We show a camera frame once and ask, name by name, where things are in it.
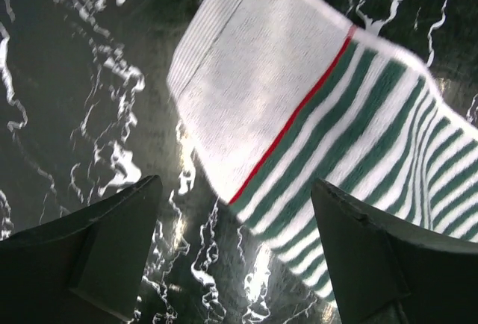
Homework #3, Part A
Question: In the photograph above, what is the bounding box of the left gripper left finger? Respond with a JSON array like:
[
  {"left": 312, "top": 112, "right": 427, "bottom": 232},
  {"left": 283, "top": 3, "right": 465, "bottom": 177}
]
[{"left": 1, "top": 175, "right": 162, "bottom": 323}]

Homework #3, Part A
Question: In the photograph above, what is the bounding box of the green white striped towel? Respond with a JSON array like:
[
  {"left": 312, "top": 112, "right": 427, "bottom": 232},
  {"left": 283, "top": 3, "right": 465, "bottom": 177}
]
[{"left": 167, "top": 0, "right": 477, "bottom": 302}]

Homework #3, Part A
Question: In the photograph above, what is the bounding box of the black marbled table mat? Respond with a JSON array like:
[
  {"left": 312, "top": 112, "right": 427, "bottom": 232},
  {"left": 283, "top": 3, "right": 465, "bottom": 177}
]
[{"left": 0, "top": 0, "right": 478, "bottom": 324}]

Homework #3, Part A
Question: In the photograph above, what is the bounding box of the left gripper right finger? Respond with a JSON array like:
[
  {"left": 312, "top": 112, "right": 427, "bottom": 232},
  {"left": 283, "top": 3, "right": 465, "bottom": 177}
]
[{"left": 311, "top": 180, "right": 477, "bottom": 323}]

